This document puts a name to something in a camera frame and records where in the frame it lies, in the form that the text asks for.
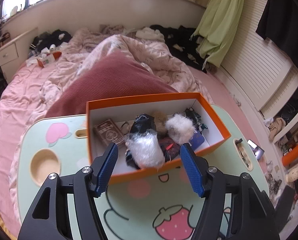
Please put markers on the light green hanging garment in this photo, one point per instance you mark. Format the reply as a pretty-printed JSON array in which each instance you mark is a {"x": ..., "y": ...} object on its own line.
[{"x": 221, "y": 25}]

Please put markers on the white dotted cup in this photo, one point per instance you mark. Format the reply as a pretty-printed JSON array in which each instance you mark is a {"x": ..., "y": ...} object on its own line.
[{"x": 293, "y": 174}]

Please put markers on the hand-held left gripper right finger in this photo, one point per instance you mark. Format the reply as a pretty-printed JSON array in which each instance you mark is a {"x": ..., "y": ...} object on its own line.
[{"x": 192, "y": 170}]

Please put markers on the brown fluffy scrunchie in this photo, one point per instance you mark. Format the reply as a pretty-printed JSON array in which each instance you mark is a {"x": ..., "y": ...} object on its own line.
[{"x": 160, "y": 121}]

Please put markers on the orange bottle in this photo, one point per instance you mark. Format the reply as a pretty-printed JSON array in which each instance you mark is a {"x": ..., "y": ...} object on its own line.
[{"x": 294, "y": 155}]

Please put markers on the white garment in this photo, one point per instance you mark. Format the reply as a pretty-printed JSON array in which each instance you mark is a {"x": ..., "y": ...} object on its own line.
[{"x": 149, "y": 33}]

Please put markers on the grey fluffy pompom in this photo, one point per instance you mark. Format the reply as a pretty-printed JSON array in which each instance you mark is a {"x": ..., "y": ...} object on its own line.
[{"x": 180, "y": 127}]

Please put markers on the beige crumpled clothes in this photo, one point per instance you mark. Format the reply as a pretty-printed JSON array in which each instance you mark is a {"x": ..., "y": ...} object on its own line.
[{"x": 111, "y": 28}]

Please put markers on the green cartoon lap desk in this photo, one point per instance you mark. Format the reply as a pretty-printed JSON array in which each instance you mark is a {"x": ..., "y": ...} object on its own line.
[{"x": 139, "y": 210}]

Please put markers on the dark green toy car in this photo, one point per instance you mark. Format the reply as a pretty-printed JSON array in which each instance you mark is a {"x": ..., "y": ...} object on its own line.
[{"x": 191, "y": 113}]

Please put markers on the blue tin box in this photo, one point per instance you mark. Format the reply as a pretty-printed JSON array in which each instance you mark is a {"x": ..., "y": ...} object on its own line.
[{"x": 197, "y": 140}]

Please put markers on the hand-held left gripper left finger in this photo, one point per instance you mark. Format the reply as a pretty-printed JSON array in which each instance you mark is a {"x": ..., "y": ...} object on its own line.
[{"x": 106, "y": 170}]

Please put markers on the clear plastic wrap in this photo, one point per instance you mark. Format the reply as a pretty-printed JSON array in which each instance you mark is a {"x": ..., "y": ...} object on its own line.
[{"x": 145, "y": 150}]

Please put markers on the white bedside desk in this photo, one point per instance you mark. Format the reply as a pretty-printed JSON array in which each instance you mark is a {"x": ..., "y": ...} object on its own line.
[{"x": 7, "y": 53}]

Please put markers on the white slatted panel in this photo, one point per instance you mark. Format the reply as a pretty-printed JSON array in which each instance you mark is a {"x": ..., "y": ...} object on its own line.
[{"x": 259, "y": 62}]

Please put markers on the black shiny pouch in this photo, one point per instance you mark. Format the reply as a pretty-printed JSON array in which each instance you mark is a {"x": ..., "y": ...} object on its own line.
[{"x": 141, "y": 122}]

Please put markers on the red ribbed pillow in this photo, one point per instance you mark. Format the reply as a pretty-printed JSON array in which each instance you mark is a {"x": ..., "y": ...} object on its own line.
[{"x": 114, "y": 77}]

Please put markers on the orange cardboard box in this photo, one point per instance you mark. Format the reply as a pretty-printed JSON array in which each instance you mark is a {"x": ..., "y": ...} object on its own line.
[{"x": 129, "y": 176}]

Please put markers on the small black clothes pile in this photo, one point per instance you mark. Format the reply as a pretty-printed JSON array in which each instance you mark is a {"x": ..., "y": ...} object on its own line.
[{"x": 51, "y": 38}]

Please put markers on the large black clothes pile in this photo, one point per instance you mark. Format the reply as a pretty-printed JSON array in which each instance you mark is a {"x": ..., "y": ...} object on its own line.
[{"x": 181, "y": 42}]

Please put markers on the teal toy car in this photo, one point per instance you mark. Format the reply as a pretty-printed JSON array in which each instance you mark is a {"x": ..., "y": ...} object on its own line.
[{"x": 202, "y": 125}]

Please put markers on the black hanging garment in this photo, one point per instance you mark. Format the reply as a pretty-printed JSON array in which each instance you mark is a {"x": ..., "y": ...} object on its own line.
[{"x": 284, "y": 17}]

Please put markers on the black smartphone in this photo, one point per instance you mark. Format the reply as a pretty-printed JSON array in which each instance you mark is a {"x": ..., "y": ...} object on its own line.
[{"x": 256, "y": 150}]

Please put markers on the pink floral duvet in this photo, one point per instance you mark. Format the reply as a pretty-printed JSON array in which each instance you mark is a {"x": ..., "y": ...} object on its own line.
[{"x": 149, "y": 55}]

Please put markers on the beige crumpled cloth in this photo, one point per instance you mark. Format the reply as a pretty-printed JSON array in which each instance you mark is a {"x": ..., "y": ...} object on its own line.
[{"x": 276, "y": 128}]

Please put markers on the brown card box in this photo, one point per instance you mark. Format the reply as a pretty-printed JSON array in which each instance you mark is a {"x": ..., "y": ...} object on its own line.
[{"x": 109, "y": 132}]

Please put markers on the red and white carton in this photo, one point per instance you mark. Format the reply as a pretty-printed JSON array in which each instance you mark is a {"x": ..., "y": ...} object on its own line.
[{"x": 47, "y": 59}]

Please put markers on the black lace-trimmed cloth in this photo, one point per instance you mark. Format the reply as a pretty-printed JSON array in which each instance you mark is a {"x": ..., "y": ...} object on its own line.
[{"x": 170, "y": 150}]

